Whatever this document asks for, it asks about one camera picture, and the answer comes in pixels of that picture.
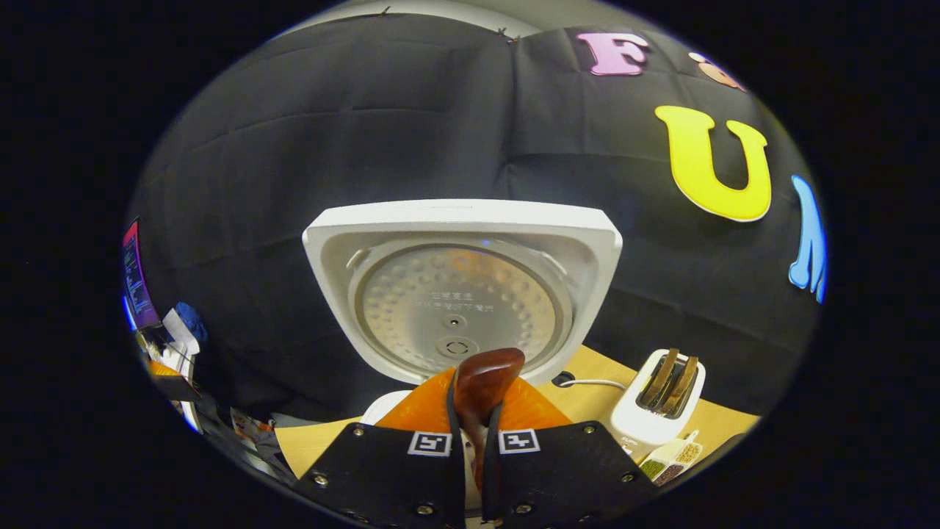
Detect blue rounded object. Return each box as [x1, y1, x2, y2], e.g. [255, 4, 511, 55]
[176, 302, 209, 344]

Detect computer monitor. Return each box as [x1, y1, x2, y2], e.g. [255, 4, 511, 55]
[121, 218, 163, 333]

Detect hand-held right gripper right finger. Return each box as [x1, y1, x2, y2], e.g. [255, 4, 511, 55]
[481, 378, 658, 526]

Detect white toaster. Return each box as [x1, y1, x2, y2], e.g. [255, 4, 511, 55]
[608, 348, 707, 464]

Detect white rice cooker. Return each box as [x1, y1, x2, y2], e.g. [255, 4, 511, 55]
[303, 198, 623, 428]

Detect black backdrop cloth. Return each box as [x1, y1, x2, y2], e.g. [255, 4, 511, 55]
[129, 15, 827, 427]

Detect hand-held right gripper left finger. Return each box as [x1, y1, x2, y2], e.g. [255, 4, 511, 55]
[294, 367, 467, 529]

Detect white divided grain dish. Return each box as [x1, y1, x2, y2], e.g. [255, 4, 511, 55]
[637, 430, 704, 487]

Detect brown wooden spoon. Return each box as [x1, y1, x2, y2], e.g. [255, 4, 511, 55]
[454, 348, 527, 493]

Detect brown bread slice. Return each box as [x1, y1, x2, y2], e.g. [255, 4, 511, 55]
[663, 355, 699, 417]
[637, 349, 680, 409]

